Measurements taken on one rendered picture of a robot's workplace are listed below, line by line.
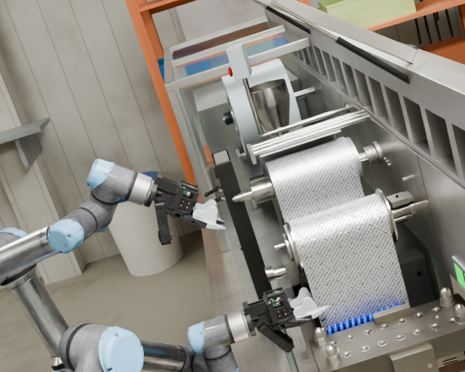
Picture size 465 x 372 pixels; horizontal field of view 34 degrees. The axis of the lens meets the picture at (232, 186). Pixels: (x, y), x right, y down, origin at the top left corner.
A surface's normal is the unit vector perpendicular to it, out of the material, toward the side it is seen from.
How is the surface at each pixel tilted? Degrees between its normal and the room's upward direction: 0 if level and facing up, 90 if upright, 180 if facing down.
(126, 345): 85
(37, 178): 90
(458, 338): 90
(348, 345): 0
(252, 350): 0
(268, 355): 0
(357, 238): 90
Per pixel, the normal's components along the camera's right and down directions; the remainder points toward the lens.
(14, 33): 0.03, 0.31
